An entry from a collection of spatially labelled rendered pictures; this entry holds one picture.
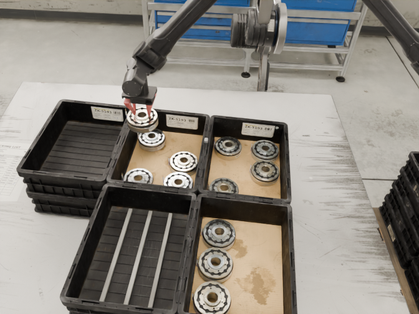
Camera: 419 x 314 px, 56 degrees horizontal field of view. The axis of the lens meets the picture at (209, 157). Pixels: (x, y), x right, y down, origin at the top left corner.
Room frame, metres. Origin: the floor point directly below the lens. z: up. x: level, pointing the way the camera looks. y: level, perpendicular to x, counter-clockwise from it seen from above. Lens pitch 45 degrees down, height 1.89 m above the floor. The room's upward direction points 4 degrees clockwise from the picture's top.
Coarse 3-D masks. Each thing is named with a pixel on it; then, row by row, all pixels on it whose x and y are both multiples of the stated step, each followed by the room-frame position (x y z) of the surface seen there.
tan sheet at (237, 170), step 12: (276, 144) 1.16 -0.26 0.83; (216, 156) 1.07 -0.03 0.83; (240, 156) 1.08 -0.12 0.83; (216, 168) 1.01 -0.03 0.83; (228, 168) 1.01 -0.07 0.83; (240, 168) 1.02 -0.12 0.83; (240, 180) 0.96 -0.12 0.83; (252, 180) 0.96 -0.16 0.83; (240, 192) 0.90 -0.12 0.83; (252, 192) 0.91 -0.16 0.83; (264, 192) 0.91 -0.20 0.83; (276, 192) 0.91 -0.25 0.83
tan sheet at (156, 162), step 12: (168, 132) 1.19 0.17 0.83; (168, 144) 1.12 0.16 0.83; (180, 144) 1.13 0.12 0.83; (192, 144) 1.13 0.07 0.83; (132, 156) 1.04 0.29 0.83; (144, 156) 1.05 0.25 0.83; (156, 156) 1.05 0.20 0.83; (132, 168) 0.98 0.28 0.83; (144, 168) 0.98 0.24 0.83; (156, 168) 0.99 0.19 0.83; (168, 168) 0.99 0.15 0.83; (156, 180) 0.93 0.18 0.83
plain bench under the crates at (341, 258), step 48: (48, 96) 1.55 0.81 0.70; (96, 96) 1.57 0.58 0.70; (192, 96) 1.62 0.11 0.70; (240, 96) 1.65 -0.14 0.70; (288, 96) 1.68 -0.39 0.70; (336, 144) 1.33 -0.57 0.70; (336, 192) 1.05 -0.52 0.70; (0, 240) 0.72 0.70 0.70; (48, 240) 0.73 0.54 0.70; (336, 240) 0.81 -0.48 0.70; (0, 288) 0.55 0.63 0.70; (48, 288) 0.56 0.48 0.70; (336, 288) 0.63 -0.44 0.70; (384, 288) 0.64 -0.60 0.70
